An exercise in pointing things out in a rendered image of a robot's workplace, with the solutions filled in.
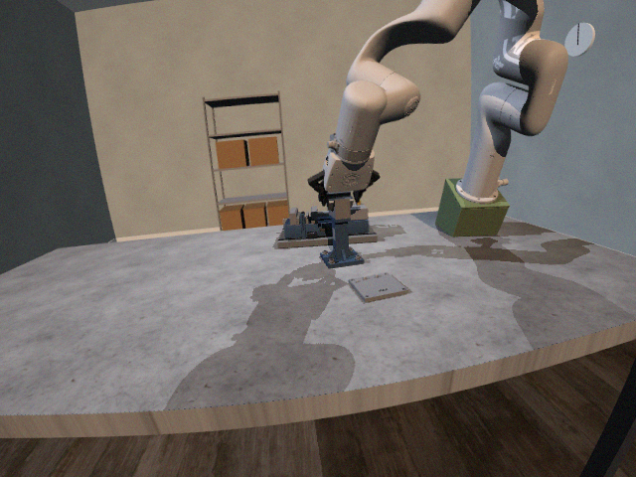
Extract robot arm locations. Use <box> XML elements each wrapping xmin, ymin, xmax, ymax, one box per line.
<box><xmin>327</xmin><ymin>0</ymin><xmax>568</xmax><ymax>204</ymax></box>

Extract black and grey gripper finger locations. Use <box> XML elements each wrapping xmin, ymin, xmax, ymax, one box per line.
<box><xmin>353</xmin><ymin>170</ymin><xmax>381</xmax><ymax>203</ymax></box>
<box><xmin>308</xmin><ymin>170</ymin><xmax>328</xmax><ymax>207</ymax></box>

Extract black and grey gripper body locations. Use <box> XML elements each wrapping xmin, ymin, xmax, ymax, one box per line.
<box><xmin>322</xmin><ymin>148</ymin><xmax>375</xmax><ymax>193</ymax></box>

